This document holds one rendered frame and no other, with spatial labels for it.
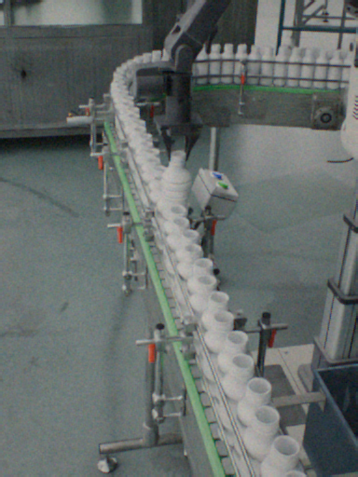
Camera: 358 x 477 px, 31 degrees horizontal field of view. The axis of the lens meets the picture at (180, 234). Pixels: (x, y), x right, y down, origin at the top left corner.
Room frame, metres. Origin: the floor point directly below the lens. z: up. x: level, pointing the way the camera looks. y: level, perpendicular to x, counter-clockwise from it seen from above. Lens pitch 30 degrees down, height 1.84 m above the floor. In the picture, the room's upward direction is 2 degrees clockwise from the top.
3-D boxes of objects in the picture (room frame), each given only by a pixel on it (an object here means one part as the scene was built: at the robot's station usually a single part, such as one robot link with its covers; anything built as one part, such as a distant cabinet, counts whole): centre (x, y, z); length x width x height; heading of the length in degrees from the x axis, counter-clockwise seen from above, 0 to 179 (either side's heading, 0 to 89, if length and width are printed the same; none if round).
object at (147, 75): (1.35, 0.05, 1.47); 0.12 x 0.09 x 0.12; 103
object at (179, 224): (1.25, 0.00, 1.08); 0.06 x 0.06 x 0.17
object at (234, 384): (0.79, -0.11, 1.08); 0.06 x 0.06 x 0.17
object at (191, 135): (1.37, 0.01, 1.31); 0.07 x 0.07 x 0.09; 13
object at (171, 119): (1.36, 0.01, 1.38); 0.10 x 0.07 x 0.07; 103
